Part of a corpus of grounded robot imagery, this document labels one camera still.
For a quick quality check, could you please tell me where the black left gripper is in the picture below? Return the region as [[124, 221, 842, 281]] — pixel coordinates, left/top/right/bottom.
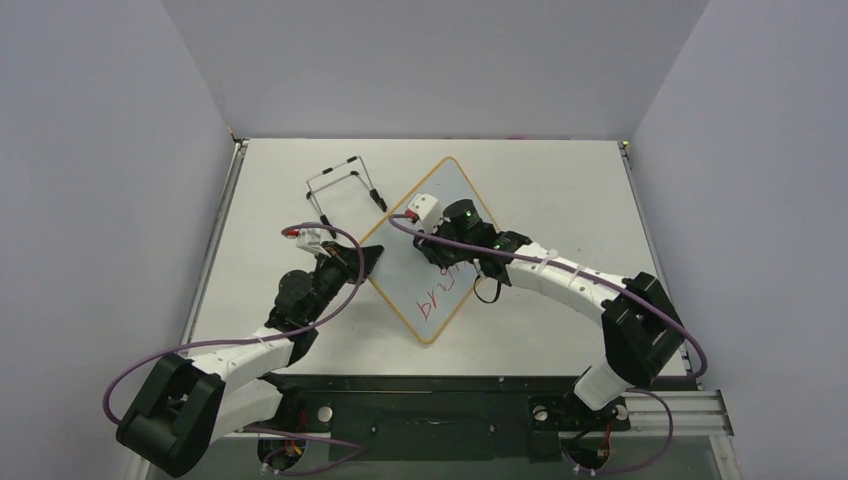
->
[[305, 242, 383, 325]]

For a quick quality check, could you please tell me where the yellow framed whiteboard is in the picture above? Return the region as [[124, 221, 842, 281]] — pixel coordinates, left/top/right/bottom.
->
[[362, 157, 497, 344]]

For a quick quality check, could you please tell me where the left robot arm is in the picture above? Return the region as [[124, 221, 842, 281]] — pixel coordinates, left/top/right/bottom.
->
[[116, 241, 385, 477]]

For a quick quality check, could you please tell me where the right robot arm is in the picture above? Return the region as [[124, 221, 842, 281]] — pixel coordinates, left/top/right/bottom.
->
[[403, 194, 684, 427]]

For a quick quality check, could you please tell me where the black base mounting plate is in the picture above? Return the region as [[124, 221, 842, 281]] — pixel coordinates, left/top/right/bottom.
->
[[258, 374, 631, 462]]

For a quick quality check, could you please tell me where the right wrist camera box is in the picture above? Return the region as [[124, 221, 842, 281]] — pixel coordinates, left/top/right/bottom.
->
[[404, 193, 443, 234]]

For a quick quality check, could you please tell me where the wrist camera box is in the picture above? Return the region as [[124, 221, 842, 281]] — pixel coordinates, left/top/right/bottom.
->
[[404, 193, 443, 234], [282, 227, 326, 255]]

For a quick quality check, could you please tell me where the black wire easel stand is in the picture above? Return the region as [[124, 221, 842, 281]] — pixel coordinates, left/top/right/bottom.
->
[[305, 155, 388, 226]]

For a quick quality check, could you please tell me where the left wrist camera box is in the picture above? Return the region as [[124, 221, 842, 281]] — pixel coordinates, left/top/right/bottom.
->
[[282, 227, 326, 255]]

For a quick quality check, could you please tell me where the aluminium frame rail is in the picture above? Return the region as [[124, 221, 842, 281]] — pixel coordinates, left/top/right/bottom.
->
[[228, 390, 730, 445]]

